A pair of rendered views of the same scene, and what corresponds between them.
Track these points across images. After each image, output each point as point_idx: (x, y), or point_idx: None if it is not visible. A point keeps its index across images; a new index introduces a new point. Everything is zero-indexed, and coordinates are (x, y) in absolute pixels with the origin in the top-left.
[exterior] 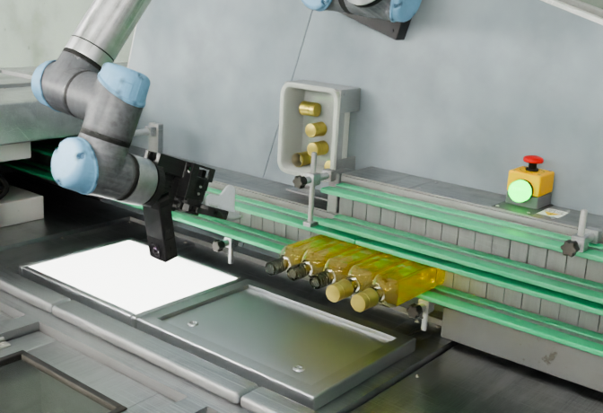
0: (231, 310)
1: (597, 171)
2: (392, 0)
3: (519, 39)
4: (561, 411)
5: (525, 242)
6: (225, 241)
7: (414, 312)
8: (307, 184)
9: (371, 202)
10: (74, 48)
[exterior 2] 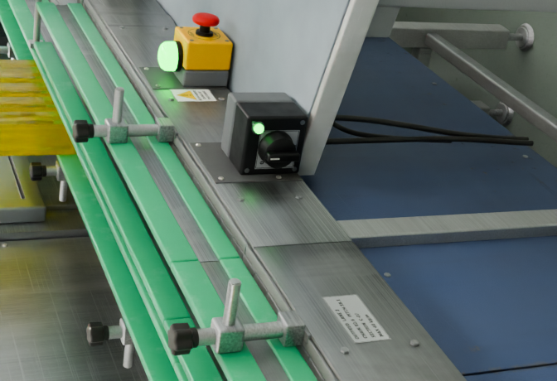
0: None
1: (257, 54)
2: None
3: None
4: (80, 337)
5: (92, 116)
6: (2, 47)
7: (31, 172)
8: None
9: (49, 30)
10: None
